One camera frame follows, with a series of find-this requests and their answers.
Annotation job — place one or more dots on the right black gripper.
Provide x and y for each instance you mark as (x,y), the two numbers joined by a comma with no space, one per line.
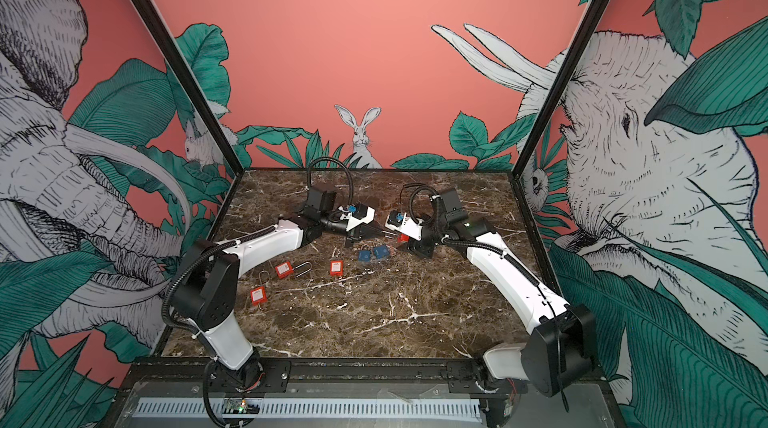
(418,247)

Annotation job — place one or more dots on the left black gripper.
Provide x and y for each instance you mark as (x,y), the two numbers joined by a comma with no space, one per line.
(370,232)

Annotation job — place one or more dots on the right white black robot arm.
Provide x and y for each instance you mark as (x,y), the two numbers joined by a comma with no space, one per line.
(562,344)

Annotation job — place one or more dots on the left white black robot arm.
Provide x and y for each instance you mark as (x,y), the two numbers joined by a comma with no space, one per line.
(201,296)

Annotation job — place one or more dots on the red padlock open shackle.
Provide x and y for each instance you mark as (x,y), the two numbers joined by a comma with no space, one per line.
(286,269)

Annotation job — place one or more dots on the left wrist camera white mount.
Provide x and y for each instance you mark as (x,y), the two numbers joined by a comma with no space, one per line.
(355,215)

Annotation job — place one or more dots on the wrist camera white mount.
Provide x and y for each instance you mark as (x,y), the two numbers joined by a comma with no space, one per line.
(355,215)
(404,224)

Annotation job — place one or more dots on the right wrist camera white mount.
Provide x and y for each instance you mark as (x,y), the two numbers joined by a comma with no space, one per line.
(404,224)

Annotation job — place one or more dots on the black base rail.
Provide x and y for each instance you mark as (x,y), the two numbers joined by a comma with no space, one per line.
(460,375)

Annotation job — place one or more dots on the white slotted cable duct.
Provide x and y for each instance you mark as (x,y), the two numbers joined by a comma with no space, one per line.
(279,408)

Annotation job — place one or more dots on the right black frame post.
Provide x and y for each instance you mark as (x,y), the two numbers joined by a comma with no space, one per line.
(591,18)

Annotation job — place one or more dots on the black frame post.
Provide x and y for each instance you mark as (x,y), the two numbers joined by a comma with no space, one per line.
(591,18)
(167,44)

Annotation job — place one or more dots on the left black frame post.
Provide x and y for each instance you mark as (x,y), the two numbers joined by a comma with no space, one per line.
(167,44)

